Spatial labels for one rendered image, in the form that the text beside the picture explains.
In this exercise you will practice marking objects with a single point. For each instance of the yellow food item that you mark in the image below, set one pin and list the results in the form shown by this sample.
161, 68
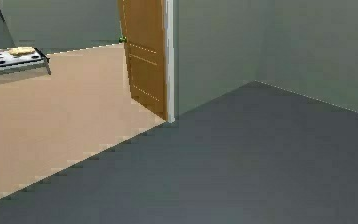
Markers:
21, 51

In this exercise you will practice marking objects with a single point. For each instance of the white door frame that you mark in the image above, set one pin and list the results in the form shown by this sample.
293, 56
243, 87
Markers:
170, 60

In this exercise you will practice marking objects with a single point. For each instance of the brown wooden room door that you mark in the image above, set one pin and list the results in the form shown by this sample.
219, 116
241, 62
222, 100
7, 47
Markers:
145, 56

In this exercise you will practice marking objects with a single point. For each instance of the white stove top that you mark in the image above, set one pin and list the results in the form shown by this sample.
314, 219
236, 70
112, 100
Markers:
13, 61

